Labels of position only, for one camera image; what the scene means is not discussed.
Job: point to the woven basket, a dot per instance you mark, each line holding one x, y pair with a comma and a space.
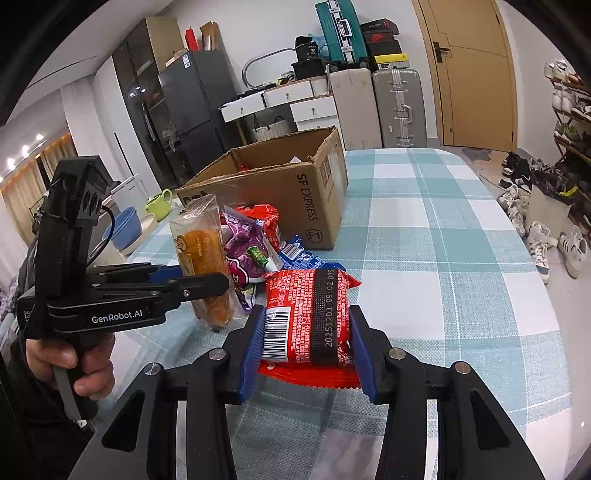
272, 131

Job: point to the clear orange bread packet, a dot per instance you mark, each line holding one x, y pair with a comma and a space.
203, 249

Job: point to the person's left hand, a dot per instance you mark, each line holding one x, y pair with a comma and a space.
46, 360

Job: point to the blue plastic bag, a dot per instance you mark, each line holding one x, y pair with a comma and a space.
323, 46

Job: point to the black shoe box red stripe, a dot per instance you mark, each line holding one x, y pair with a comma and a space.
378, 26

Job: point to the green ceramic pitcher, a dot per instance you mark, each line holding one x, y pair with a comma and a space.
159, 207

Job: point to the rows of stored shoes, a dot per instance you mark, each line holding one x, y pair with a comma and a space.
565, 99

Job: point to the white drawer desk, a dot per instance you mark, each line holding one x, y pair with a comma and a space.
314, 110

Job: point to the black case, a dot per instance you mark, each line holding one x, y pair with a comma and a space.
309, 70

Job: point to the curved metal tube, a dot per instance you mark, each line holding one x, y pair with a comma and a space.
263, 56

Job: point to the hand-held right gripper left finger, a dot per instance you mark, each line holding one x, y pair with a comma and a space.
251, 355

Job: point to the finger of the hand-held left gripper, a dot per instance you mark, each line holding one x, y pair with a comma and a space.
166, 274
198, 286

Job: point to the flat cardboard box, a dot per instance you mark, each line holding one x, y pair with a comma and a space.
177, 60

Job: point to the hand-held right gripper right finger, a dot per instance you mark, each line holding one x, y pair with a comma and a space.
364, 360

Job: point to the checked teal tablecloth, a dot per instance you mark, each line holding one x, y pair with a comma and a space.
438, 258

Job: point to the wooden door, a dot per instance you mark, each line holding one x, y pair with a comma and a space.
475, 83

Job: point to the scattered sneakers pile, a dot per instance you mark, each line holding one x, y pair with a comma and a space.
540, 249

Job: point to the small black printed box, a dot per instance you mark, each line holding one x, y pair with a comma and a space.
308, 50

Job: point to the beige curtain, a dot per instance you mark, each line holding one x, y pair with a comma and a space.
18, 194

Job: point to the teal suitcase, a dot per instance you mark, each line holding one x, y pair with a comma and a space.
339, 32

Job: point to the blue snack packet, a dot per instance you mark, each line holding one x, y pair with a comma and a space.
304, 263

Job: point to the tall open cardboard box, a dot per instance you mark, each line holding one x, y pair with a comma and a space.
210, 37

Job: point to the person's left forearm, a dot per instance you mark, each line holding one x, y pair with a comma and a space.
27, 429

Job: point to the cream shallow bowl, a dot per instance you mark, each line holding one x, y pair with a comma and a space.
143, 230

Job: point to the plain red snack packet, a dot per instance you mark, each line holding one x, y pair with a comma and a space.
265, 219

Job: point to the silver suitcase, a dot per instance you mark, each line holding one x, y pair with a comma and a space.
399, 106

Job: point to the red barcode snack packet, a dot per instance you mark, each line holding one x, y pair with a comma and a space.
300, 314

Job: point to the dark glass-door cabinet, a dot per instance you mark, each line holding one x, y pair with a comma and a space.
138, 92

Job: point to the dark grey fridge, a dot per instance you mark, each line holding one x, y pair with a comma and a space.
194, 101

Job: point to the beige suitcase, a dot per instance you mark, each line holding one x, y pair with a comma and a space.
355, 110

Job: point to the brown cardboard box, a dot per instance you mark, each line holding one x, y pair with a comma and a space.
286, 203

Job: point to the white curtain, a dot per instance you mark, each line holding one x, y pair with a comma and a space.
83, 134

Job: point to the large purple snack packet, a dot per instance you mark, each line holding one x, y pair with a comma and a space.
244, 249

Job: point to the yellow black shoe box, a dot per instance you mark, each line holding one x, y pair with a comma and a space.
391, 62

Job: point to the plain black shoe box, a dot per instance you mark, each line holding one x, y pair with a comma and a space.
385, 49

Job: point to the wooden shoe rack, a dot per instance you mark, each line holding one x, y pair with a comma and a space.
572, 147

